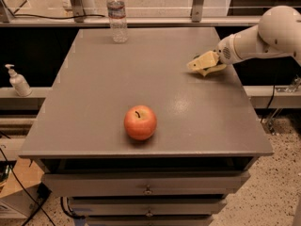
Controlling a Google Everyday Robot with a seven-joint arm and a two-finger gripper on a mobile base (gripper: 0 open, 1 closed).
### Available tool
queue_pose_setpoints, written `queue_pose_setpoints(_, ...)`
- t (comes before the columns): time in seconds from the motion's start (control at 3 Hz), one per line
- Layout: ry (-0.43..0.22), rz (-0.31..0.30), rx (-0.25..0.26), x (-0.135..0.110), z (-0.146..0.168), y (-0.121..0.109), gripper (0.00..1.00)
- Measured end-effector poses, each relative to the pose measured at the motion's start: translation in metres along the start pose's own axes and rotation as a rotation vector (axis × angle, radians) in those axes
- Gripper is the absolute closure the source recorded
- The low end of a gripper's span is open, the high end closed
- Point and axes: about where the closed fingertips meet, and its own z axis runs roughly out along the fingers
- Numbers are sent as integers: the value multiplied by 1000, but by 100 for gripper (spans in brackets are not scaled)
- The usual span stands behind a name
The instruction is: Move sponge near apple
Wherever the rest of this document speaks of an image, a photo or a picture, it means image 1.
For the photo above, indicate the clear plastic water bottle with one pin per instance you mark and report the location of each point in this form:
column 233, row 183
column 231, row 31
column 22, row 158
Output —
column 117, row 19

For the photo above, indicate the green and yellow sponge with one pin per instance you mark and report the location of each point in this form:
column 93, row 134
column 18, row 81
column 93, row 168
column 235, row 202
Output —
column 213, row 69

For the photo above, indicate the middle grey drawer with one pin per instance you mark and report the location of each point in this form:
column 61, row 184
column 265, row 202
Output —
column 147, row 207

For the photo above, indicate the grey window ledge rail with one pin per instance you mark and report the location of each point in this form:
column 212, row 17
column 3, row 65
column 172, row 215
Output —
column 102, row 22

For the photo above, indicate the top grey drawer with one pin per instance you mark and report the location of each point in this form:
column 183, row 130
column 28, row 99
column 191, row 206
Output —
column 143, row 184

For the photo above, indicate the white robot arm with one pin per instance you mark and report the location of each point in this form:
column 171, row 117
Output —
column 277, row 34

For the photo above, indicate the metal bracket post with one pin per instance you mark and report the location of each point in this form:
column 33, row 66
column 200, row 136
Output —
column 77, row 10
column 196, row 11

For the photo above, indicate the red apple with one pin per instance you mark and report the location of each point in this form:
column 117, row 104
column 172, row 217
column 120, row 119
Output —
column 140, row 122

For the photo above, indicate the bottom grey drawer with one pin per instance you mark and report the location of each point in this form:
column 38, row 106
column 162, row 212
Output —
column 150, row 221

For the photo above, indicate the grey drawer cabinet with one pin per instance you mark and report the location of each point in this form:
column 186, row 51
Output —
column 204, row 124

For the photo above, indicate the white pump dispenser bottle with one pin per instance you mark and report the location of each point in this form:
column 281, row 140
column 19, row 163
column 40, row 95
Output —
column 18, row 82

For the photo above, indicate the cardboard box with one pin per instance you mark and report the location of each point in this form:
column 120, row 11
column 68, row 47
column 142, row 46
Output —
column 19, row 196

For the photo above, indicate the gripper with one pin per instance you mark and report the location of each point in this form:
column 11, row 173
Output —
column 224, row 52

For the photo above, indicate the right metal bracket post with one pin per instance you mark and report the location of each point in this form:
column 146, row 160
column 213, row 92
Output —
column 196, row 11

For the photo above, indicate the left metal bracket post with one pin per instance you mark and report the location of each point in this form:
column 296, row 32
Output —
column 77, row 10

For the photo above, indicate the grey drawer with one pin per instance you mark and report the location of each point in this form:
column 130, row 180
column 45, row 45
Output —
column 150, row 221
column 143, row 184
column 147, row 207

